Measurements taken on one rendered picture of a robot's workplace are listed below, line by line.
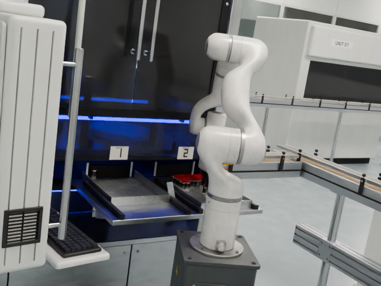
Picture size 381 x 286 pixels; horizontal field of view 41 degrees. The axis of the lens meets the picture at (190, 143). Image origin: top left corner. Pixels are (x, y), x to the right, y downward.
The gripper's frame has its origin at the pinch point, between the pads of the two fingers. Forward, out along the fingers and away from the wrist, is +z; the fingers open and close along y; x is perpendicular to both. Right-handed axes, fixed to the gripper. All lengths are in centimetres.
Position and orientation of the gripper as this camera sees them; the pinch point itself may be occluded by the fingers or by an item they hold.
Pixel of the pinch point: (206, 181)
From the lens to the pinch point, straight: 227.4
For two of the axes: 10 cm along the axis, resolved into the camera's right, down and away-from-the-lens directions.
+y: 5.1, 2.5, -8.2
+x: 8.5, 0.1, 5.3
